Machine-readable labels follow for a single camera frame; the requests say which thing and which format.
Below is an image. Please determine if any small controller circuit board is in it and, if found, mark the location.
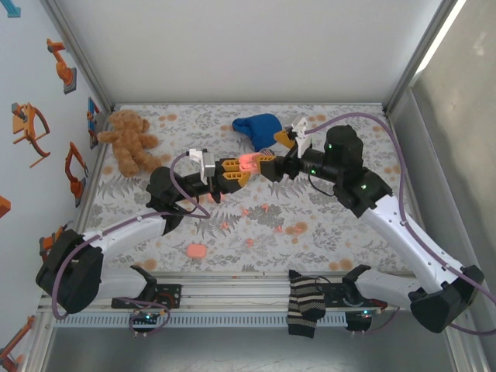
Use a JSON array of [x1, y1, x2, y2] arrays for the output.
[[346, 308, 383, 322], [129, 309, 166, 325]]

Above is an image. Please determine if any blue fabric pouch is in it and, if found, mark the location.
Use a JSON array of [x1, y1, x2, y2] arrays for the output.
[[231, 114, 282, 153]]

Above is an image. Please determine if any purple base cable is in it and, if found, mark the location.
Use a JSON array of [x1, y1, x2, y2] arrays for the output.
[[346, 300, 401, 336], [112, 297, 171, 339]]

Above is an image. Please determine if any aluminium frame post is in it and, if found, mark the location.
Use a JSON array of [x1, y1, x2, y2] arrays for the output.
[[381, 0, 468, 115], [38, 0, 116, 115]]

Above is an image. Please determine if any floral patterned table mat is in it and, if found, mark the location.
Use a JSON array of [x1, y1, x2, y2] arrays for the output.
[[83, 103, 414, 274]]

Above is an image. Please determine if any orange claw wall sticker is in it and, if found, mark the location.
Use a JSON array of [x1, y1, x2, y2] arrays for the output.
[[11, 102, 51, 168]]

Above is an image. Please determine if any aluminium side rail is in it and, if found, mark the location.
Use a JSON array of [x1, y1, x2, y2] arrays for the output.
[[22, 110, 115, 372], [385, 110, 491, 372]]

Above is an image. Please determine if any black beige striped sock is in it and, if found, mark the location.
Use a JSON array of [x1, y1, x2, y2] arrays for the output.
[[285, 269, 327, 340]]

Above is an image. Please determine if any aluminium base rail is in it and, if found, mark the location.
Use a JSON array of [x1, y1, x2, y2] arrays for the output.
[[38, 270, 427, 313]]

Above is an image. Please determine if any white slotted cable duct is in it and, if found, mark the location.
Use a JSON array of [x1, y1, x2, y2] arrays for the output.
[[53, 312, 348, 329]]

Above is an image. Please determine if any brown teddy bear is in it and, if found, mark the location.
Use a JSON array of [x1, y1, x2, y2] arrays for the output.
[[95, 109, 164, 178]]

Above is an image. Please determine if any thin aluminium rear rail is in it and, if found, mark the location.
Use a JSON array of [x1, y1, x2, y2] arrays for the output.
[[111, 101, 388, 108]]

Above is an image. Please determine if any blue orange wall sticker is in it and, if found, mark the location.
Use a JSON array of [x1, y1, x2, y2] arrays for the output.
[[87, 96, 102, 150]]

